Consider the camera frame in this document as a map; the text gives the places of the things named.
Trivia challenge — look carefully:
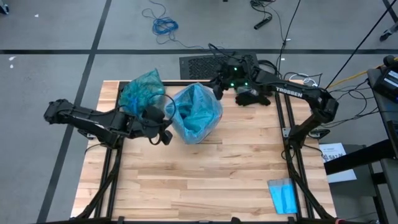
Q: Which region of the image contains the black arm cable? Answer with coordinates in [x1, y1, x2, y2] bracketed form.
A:
[207, 42, 252, 68]
[146, 93, 177, 146]

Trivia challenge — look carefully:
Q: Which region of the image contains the long black floor cable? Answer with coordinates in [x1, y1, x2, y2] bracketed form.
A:
[276, 0, 302, 78]

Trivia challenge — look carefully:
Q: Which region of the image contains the black labelled desk device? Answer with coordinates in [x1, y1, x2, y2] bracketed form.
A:
[371, 67, 398, 103]

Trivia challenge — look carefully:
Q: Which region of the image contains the black perforated computer case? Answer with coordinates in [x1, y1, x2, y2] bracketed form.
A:
[179, 52, 262, 80]

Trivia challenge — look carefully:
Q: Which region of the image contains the blue coiled cable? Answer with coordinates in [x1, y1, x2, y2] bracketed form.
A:
[142, 0, 224, 52]

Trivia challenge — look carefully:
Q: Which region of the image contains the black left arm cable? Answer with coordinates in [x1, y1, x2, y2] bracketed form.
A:
[146, 93, 177, 146]

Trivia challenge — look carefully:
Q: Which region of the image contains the thick black diagonal cable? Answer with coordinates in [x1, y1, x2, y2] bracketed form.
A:
[320, 0, 398, 94]

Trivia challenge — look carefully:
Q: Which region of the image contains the black side desk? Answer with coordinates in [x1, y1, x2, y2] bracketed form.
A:
[323, 55, 398, 224]

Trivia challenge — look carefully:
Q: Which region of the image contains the white printed paper sheet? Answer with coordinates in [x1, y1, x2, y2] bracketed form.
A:
[318, 142, 358, 184]

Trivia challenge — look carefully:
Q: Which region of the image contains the folded blue trash bag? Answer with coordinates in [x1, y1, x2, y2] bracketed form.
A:
[267, 178, 299, 215]

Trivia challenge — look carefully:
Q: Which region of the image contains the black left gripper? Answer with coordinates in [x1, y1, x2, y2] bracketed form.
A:
[124, 105, 174, 140]

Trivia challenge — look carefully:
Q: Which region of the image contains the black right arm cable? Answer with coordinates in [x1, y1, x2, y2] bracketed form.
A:
[207, 42, 252, 68]

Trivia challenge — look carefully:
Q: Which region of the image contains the teal drawstring trash bag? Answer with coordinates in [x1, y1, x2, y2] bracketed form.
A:
[118, 68, 167, 121]

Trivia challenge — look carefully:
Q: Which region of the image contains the black cable bundle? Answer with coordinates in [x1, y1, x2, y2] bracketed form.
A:
[257, 58, 279, 80]

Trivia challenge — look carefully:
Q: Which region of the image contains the black crumpled bag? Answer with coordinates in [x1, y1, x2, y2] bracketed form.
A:
[234, 91, 272, 108]

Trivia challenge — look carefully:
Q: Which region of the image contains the yellow cable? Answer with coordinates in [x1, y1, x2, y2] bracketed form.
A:
[313, 57, 398, 94]

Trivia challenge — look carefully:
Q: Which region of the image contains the black power strip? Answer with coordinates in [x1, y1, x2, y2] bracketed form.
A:
[253, 15, 274, 30]

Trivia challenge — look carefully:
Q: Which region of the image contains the black tripod leg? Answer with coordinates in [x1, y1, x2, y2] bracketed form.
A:
[379, 0, 398, 42]

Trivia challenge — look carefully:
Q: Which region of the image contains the tangled black floor cable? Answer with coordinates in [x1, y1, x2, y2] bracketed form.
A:
[250, 0, 277, 16]

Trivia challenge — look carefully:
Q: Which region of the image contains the blue plastic trash bag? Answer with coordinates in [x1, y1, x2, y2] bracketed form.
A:
[164, 82, 224, 145]

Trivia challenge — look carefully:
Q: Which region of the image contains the silver mounting plate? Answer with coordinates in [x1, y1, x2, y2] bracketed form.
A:
[77, 129, 94, 140]
[281, 126, 295, 140]

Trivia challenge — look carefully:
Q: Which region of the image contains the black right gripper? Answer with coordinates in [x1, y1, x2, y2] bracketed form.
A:
[216, 59, 259, 94]

